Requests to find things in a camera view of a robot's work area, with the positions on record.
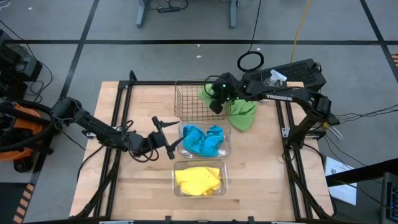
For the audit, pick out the clear spray bottle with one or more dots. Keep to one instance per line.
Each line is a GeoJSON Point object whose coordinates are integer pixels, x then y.
{"type": "Point", "coordinates": [275, 76]}

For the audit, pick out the orange black vacuum cleaner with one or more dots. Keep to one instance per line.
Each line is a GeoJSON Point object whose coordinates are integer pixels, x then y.
{"type": "Point", "coordinates": [18, 133]}

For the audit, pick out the clear plastic bin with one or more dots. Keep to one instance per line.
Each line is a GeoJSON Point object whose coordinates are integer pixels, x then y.
{"type": "Point", "coordinates": [227, 146]}
{"type": "Point", "coordinates": [177, 193]}

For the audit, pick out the white paper sheet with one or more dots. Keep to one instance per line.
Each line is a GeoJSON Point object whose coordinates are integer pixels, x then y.
{"type": "Point", "coordinates": [340, 180]}

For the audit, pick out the black power strip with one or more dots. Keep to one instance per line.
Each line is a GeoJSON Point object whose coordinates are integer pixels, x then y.
{"type": "Point", "coordinates": [168, 9]}

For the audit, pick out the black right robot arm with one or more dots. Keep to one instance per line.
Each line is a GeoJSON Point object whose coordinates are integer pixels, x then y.
{"type": "Point", "coordinates": [280, 93]}

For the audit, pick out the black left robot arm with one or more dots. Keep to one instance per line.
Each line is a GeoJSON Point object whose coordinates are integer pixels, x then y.
{"type": "Point", "coordinates": [99, 130]}

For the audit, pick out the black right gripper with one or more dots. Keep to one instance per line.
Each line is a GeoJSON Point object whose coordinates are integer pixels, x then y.
{"type": "Point", "coordinates": [227, 90]}

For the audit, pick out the yellow microfiber towel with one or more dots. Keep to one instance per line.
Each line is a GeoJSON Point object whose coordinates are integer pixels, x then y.
{"type": "Point", "coordinates": [214, 172]}
{"type": "Point", "coordinates": [192, 182]}

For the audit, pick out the grey control device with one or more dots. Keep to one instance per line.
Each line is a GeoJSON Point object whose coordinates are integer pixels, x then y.
{"type": "Point", "coordinates": [390, 199]}

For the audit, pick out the black computer case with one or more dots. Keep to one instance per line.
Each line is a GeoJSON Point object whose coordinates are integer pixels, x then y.
{"type": "Point", "coordinates": [298, 73]}

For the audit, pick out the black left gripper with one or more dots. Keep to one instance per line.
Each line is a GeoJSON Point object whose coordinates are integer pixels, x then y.
{"type": "Point", "coordinates": [157, 141]}

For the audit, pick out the black equipment stack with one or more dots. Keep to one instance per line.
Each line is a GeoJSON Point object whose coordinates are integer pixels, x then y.
{"type": "Point", "coordinates": [15, 68]}

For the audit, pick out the blue microfiber towel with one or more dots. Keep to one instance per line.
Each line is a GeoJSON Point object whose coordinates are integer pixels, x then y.
{"type": "Point", "coordinates": [214, 140]}
{"type": "Point", "coordinates": [192, 140]}

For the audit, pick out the black metal table frame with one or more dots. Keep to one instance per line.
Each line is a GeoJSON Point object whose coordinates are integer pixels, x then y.
{"type": "Point", "coordinates": [122, 102]}

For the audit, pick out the grey desk leg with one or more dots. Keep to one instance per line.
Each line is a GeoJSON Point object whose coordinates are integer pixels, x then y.
{"type": "Point", "coordinates": [140, 14]}
{"type": "Point", "coordinates": [233, 14]}

